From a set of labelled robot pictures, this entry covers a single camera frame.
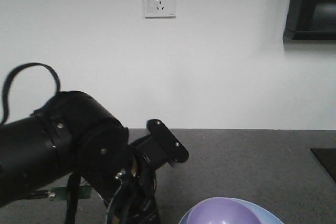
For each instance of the black range hood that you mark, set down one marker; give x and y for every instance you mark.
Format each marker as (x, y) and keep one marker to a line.
(310, 25)

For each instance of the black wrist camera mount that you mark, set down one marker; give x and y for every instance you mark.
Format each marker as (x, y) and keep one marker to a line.
(162, 145)

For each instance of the light blue plastic plate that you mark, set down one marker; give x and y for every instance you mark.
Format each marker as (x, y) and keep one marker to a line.
(264, 215)

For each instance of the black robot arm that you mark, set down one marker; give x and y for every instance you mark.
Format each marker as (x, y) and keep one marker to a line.
(72, 134)

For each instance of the purple plastic bowl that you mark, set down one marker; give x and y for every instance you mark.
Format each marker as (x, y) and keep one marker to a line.
(221, 210)

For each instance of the black induction cooktop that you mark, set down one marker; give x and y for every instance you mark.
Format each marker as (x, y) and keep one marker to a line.
(326, 157)

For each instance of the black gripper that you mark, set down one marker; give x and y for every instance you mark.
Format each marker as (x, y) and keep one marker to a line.
(134, 183)

